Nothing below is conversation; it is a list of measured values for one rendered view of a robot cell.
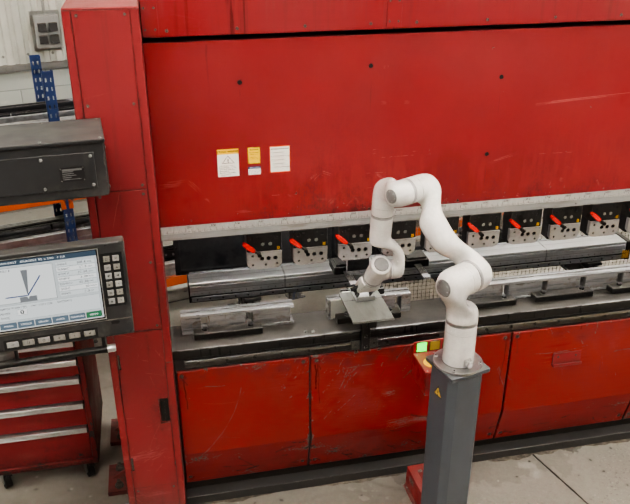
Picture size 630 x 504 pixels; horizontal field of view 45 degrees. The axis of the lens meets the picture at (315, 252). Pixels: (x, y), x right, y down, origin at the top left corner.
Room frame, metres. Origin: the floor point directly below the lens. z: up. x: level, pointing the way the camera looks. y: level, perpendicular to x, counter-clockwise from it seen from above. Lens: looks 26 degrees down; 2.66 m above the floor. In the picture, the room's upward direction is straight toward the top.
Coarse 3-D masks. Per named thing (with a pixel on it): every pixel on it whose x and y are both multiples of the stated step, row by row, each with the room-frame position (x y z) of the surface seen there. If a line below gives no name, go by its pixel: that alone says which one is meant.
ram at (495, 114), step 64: (192, 64) 2.88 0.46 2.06; (256, 64) 2.93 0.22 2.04; (320, 64) 2.98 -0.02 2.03; (384, 64) 3.04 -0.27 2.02; (448, 64) 3.09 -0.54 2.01; (512, 64) 3.15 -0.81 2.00; (576, 64) 3.21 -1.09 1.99; (192, 128) 2.88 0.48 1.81; (256, 128) 2.93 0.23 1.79; (320, 128) 2.98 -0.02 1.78; (384, 128) 3.04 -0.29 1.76; (448, 128) 3.10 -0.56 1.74; (512, 128) 3.16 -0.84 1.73; (576, 128) 3.22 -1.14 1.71; (192, 192) 2.87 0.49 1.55; (256, 192) 2.93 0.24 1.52; (320, 192) 2.98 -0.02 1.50; (448, 192) 3.10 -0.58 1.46; (512, 192) 3.16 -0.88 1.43; (576, 192) 3.23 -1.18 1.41
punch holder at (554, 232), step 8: (544, 208) 3.28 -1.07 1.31; (552, 208) 3.21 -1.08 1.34; (560, 208) 3.21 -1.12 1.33; (568, 208) 3.22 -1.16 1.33; (576, 208) 3.23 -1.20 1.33; (544, 216) 3.27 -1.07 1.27; (560, 216) 3.22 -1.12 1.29; (568, 216) 3.22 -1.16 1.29; (576, 216) 3.23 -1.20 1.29; (544, 224) 3.27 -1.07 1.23; (552, 224) 3.21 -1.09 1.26; (568, 224) 3.22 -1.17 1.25; (576, 224) 3.23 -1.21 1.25; (544, 232) 3.26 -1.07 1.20; (552, 232) 3.21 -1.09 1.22; (560, 232) 3.21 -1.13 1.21; (568, 232) 3.22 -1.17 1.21; (576, 232) 3.23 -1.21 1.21; (552, 240) 3.21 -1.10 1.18
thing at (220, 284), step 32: (384, 256) 3.43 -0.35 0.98; (512, 256) 3.47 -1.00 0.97; (544, 256) 3.51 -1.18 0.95; (576, 256) 3.55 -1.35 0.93; (608, 256) 3.59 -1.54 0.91; (192, 288) 3.14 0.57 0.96; (224, 288) 3.17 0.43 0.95; (256, 288) 3.20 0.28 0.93; (288, 288) 3.23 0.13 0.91; (320, 288) 3.27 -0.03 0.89
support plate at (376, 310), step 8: (344, 296) 2.99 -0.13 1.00; (352, 296) 2.99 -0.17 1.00; (376, 296) 2.99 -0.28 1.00; (344, 304) 2.92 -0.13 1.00; (352, 304) 2.92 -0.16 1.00; (360, 304) 2.92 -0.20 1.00; (368, 304) 2.92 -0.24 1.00; (376, 304) 2.92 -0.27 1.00; (384, 304) 2.92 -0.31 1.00; (352, 312) 2.85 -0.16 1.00; (360, 312) 2.85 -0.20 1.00; (368, 312) 2.85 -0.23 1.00; (376, 312) 2.85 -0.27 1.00; (384, 312) 2.85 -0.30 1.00; (352, 320) 2.78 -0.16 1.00; (360, 320) 2.78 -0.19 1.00; (368, 320) 2.78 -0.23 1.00; (376, 320) 2.79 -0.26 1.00; (384, 320) 2.80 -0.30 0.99
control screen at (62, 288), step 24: (0, 264) 2.18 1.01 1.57; (24, 264) 2.20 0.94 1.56; (48, 264) 2.22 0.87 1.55; (72, 264) 2.25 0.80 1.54; (96, 264) 2.27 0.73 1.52; (0, 288) 2.18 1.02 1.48; (24, 288) 2.20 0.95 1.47; (48, 288) 2.22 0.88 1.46; (72, 288) 2.24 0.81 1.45; (96, 288) 2.26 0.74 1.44; (0, 312) 2.17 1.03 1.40; (48, 312) 2.22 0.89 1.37; (72, 312) 2.24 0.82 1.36; (96, 312) 2.26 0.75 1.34
